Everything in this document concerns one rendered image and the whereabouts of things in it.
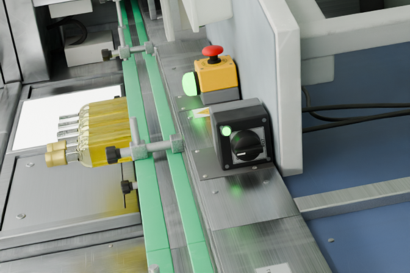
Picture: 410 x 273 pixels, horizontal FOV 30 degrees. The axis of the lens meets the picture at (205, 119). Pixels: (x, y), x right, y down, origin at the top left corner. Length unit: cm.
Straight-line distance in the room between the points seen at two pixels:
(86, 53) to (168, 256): 191
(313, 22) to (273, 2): 7
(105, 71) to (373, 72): 138
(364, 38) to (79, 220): 83
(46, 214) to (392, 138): 84
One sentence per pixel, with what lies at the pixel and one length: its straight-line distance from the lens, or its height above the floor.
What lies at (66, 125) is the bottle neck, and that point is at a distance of 185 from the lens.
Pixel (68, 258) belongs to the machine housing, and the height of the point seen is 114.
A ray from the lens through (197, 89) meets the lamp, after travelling 142.
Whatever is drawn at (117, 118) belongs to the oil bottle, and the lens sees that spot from 178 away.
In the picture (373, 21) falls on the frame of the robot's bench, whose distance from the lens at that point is 111.
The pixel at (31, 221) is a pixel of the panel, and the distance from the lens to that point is 175.
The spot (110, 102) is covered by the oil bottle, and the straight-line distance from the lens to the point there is 190.
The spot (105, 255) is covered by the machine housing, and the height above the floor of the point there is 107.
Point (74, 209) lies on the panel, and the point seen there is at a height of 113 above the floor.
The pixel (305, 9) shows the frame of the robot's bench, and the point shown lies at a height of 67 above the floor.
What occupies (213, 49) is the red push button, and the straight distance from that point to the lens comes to 141.
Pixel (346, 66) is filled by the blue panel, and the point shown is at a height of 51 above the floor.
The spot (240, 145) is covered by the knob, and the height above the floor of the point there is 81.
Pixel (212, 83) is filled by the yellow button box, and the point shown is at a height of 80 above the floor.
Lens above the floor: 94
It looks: 4 degrees down
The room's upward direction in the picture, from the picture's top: 100 degrees counter-clockwise
